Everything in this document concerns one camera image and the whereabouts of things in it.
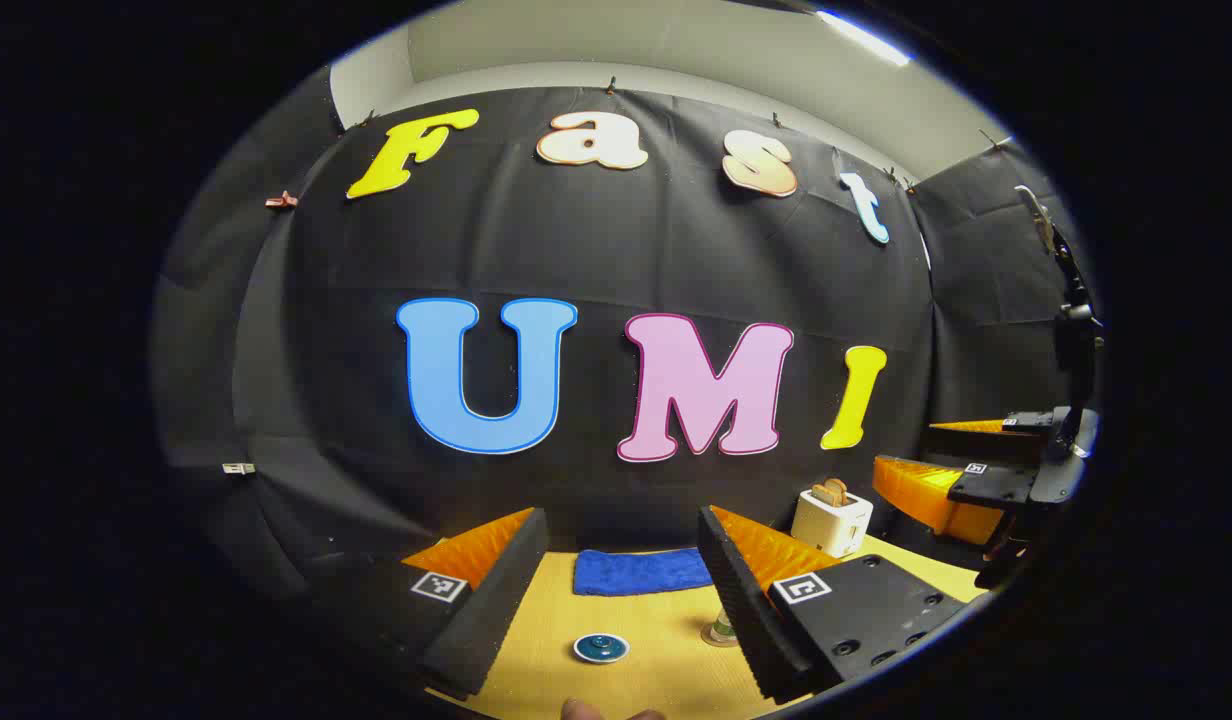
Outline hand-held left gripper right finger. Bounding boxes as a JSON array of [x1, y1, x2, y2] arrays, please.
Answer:
[[696, 504, 969, 704]]

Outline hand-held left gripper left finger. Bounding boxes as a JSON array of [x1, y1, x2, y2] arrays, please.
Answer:
[[306, 507, 550, 701]]

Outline blue towel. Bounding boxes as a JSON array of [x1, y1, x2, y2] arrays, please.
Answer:
[[574, 547, 715, 597]]

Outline black backdrop cloth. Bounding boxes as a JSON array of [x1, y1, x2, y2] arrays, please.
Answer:
[[156, 65, 1089, 606]]

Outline white toaster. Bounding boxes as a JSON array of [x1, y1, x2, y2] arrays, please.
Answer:
[[791, 487, 874, 559]]

